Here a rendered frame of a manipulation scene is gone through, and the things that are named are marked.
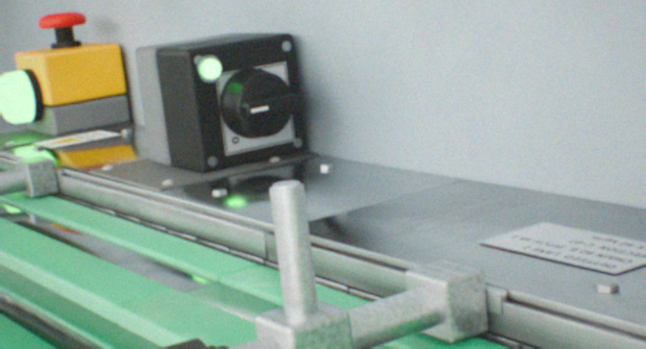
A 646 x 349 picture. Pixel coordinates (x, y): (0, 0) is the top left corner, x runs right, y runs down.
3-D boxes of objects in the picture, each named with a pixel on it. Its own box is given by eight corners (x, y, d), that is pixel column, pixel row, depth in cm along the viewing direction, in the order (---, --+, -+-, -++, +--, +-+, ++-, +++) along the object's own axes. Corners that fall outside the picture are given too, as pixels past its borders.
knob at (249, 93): (284, 131, 77) (311, 135, 74) (224, 143, 75) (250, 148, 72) (276, 62, 76) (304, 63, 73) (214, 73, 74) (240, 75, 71)
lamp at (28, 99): (29, 118, 103) (-6, 125, 101) (20, 67, 102) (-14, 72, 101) (47, 122, 99) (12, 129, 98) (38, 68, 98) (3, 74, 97)
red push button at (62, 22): (37, 55, 103) (30, 15, 102) (80, 48, 105) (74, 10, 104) (53, 56, 99) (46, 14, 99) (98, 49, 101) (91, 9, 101)
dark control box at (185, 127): (255, 141, 85) (148, 163, 81) (240, 31, 84) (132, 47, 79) (316, 151, 78) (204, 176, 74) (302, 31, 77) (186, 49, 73)
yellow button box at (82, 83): (105, 117, 108) (26, 132, 104) (92, 36, 107) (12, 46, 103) (136, 122, 102) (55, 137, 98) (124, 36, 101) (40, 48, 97)
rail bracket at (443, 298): (444, 313, 48) (147, 414, 41) (428, 137, 47) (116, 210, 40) (511, 336, 45) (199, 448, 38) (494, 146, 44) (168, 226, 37)
